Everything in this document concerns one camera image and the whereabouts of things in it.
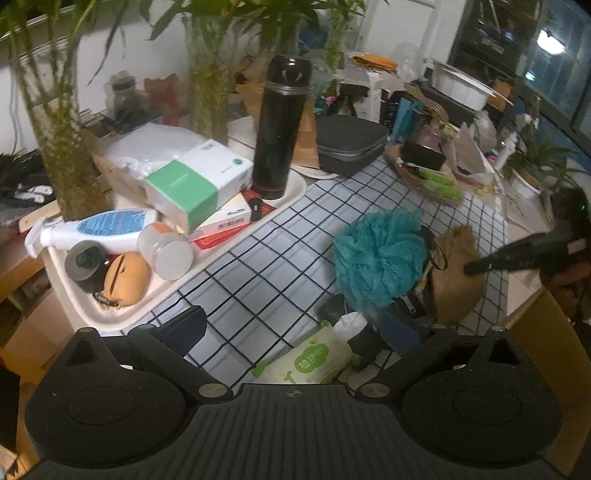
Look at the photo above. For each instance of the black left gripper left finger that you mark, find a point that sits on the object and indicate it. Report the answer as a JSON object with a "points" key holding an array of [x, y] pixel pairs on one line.
{"points": [[164, 347]]}

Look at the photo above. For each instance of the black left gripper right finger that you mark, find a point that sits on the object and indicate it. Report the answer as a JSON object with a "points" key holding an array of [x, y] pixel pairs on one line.
{"points": [[418, 345]]}

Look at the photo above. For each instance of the brown paper bag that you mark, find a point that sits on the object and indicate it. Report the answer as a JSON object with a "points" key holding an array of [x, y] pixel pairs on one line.
{"points": [[455, 294]]}

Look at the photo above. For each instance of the teal bath loofah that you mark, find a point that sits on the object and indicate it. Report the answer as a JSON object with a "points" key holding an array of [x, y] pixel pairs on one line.
{"points": [[380, 257]]}

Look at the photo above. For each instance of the green wet wipes pack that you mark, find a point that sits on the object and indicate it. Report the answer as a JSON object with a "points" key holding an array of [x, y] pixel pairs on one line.
{"points": [[317, 360]]}

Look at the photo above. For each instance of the cardboard box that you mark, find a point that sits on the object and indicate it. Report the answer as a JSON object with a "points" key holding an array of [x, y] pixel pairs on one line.
{"points": [[544, 332]]}

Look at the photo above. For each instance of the brown leather pouch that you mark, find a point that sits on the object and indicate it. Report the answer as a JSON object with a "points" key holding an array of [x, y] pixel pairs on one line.
{"points": [[126, 281]]}

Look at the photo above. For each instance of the white plastic tray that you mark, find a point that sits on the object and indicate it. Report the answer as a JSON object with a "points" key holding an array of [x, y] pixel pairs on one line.
{"points": [[82, 310]]}

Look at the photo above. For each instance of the white orange pill bottle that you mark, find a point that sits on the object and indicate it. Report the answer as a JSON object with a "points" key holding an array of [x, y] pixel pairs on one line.
{"points": [[168, 254]]}

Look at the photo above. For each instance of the black white checkered tablecloth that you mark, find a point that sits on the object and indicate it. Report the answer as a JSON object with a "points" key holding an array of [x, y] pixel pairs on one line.
{"points": [[262, 297]]}

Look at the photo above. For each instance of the grey tape roll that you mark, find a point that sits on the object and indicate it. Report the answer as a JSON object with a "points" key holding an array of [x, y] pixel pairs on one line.
{"points": [[86, 264]]}

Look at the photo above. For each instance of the white spray bottle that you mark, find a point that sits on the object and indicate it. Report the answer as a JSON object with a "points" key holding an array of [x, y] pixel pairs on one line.
{"points": [[117, 231]]}

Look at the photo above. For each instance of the white red flat box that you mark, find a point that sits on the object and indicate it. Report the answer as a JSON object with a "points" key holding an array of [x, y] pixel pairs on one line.
{"points": [[236, 212]]}

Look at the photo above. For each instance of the green white tissue box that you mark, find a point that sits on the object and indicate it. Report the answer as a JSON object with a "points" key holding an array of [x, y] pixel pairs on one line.
{"points": [[190, 189]]}

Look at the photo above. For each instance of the wicker basket with snacks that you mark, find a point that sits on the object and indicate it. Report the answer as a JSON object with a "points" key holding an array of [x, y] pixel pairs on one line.
{"points": [[435, 185]]}

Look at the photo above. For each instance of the white potted plant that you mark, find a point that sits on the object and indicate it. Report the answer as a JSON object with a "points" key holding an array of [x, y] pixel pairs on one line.
{"points": [[541, 165]]}

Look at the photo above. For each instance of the dark grey zipper case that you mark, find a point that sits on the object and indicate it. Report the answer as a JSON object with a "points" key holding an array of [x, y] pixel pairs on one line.
{"points": [[347, 144]]}

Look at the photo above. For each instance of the white bowl with lid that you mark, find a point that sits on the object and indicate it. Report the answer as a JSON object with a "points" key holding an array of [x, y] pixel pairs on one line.
{"points": [[461, 87]]}

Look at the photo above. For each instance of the black thermos bottle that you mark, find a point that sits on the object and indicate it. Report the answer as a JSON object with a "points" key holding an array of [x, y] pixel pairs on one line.
{"points": [[284, 94]]}

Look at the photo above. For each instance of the middle bamboo glass vase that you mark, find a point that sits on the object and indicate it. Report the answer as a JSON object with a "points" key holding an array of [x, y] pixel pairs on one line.
{"points": [[210, 44]]}

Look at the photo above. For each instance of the bamboo glass vase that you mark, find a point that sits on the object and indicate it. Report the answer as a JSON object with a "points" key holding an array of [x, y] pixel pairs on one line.
{"points": [[47, 78], [210, 44]]}

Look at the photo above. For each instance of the left bamboo glass vase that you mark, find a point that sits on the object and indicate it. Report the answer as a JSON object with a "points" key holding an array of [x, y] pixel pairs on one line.
{"points": [[47, 78]]}

